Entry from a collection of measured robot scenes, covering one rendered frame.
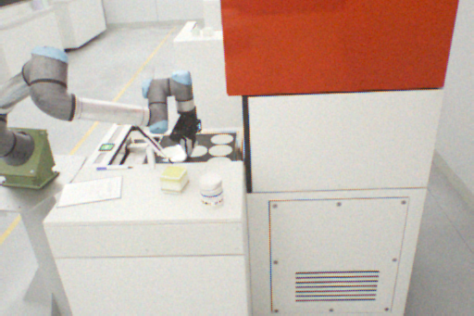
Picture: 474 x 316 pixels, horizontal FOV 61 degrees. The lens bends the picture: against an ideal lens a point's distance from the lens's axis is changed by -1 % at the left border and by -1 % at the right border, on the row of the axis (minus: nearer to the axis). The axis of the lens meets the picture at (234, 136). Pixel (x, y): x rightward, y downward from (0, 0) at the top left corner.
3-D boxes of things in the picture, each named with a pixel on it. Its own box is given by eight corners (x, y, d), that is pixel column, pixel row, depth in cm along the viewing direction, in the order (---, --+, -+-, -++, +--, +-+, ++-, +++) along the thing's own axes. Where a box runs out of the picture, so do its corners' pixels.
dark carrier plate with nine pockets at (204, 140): (236, 133, 191) (236, 132, 191) (233, 171, 160) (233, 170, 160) (164, 135, 193) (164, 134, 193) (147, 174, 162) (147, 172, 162)
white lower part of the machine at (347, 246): (359, 223, 265) (371, 107, 229) (401, 334, 192) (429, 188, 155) (251, 226, 269) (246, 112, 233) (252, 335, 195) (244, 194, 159)
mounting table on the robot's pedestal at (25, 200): (-48, 230, 170) (-59, 204, 164) (20, 174, 209) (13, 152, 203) (47, 239, 161) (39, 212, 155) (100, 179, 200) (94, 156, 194)
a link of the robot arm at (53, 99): (31, 112, 124) (175, 128, 152) (32, 80, 127) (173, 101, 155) (25, 124, 133) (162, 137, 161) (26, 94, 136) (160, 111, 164)
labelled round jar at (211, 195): (224, 197, 132) (222, 172, 128) (223, 210, 126) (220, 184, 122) (203, 197, 133) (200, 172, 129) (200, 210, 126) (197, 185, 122)
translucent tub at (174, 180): (190, 183, 141) (188, 167, 138) (180, 195, 134) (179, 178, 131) (170, 181, 143) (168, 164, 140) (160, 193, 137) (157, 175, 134)
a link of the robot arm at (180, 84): (169, 69, 161) (191, 68, 161) (173, 95, 165) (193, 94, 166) (168, 75, 153) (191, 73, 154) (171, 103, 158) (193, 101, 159)
